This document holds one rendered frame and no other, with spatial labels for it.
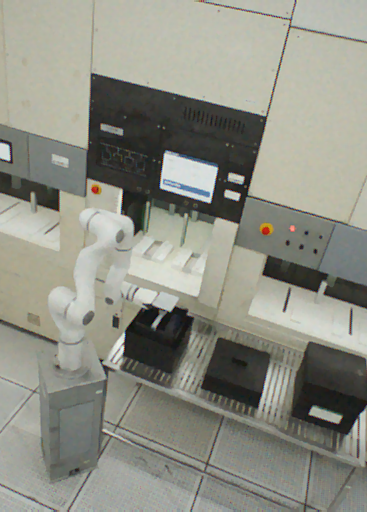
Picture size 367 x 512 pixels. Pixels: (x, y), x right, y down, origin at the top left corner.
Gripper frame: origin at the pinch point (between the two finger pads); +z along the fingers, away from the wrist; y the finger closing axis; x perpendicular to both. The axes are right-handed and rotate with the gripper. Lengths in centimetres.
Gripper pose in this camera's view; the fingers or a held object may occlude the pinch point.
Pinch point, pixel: (164, 304)
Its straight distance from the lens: 226.2
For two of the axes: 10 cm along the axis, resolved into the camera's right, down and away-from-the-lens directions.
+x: 1.5, -8.2, -5.5
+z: 9.3, 3.1, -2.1
